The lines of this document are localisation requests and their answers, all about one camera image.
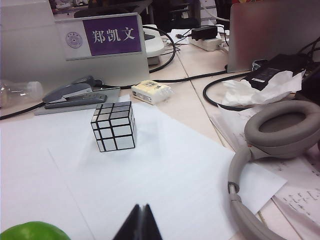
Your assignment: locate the handwritten note paper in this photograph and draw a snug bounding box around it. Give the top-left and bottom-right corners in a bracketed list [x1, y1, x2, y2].
[208, 107, 320, 240]

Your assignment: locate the silver mirror puzzle cube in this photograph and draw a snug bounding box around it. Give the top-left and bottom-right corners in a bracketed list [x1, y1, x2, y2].
[90, 100, 137, 153]

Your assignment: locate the white round stand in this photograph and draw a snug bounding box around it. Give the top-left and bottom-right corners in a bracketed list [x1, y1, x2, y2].
[143, 26, 167, 66]

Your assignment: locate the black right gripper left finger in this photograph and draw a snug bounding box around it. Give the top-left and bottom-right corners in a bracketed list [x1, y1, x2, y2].
[111, 203, 143, 240]

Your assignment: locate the large black office chair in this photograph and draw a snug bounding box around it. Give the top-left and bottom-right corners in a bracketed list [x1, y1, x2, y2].
[149, 0, 202, 33]

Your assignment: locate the purple and white name plate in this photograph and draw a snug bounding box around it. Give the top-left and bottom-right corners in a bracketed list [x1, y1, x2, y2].
[55, 11, 146, 62]

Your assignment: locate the black looped cable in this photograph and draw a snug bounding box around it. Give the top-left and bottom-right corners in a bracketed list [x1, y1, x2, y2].
[142, 24, 177, 74]

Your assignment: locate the white paper sheet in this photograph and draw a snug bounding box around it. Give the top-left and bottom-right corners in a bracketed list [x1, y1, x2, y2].
[0, 101, 238, 240]
[232, 159, 288, 216]

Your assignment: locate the frosted glass desk partition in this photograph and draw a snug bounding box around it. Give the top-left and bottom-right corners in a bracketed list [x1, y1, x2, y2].
[0, 0, 151, 87]

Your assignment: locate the white tissue pack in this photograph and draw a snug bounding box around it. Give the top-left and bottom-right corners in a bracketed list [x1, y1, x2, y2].
[131, 79, 174, 105]

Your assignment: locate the grey stapler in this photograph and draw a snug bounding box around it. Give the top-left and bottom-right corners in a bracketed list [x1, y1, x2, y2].
[42, 75, 108, 110]

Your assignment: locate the crumpled white tissue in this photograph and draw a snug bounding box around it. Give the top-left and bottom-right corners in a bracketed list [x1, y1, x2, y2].
[221, 69, 307, 107]

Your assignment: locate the silver laptop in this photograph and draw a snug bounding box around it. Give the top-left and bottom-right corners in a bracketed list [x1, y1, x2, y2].
[226, 0, 320, 74]

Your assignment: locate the green apple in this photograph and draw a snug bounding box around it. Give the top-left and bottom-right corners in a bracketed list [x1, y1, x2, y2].
[0, 221, 74, 240]

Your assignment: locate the short white power strip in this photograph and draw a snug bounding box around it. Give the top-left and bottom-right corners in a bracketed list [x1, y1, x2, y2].
[188, 37, 223, 52]

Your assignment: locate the black adapter cable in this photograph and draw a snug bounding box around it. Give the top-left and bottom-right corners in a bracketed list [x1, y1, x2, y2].
[202, 79, 251, 111]

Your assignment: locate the black charger plug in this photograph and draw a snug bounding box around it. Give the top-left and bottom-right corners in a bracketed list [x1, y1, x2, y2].
[191, 25, 218, 41]

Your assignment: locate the black power adapter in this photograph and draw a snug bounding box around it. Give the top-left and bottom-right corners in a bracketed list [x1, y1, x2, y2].
[241, 53, 308, 92]

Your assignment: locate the clear red-labelled plastic bottle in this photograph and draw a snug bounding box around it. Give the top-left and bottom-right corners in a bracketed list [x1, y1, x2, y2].
[0, 79, 44, 109]

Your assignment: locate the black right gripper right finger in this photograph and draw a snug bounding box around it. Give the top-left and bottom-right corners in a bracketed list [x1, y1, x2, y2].
[141, 203, 164, 240]

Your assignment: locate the grey over-ear headphones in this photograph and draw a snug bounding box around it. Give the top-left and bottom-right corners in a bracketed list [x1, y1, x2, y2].
[227, 101, 320, 240]

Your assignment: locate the thick black cable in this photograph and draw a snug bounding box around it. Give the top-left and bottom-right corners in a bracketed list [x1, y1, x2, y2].
[0, 69, 228, 121]

